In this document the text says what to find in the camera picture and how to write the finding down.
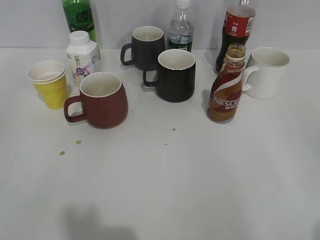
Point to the clear water bottle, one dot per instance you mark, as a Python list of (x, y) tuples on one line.
[(181, 27)]

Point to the white ceramic mug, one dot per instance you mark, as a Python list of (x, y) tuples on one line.
[(264, 73)]

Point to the yellow paper cup stack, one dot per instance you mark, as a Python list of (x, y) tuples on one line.
[(49, 79)]

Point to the white yogurt drink bottle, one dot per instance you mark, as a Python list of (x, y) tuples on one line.
[(84, 56)]

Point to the dark grey ceramic mug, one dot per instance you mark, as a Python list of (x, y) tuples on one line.
[(147, 43)]

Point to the Nescafe coffee bottle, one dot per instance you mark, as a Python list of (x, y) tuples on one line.
[(227, 88)]

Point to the green soda bottle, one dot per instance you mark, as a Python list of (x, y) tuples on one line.
[(79, 17)]

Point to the cola bottle red label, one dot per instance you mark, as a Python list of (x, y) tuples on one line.
[(237, 27)]

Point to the red ceramic mug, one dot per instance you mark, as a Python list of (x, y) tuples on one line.
[(103, 99)]

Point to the black ceramic mug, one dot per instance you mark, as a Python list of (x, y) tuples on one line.
[(176, 69)]

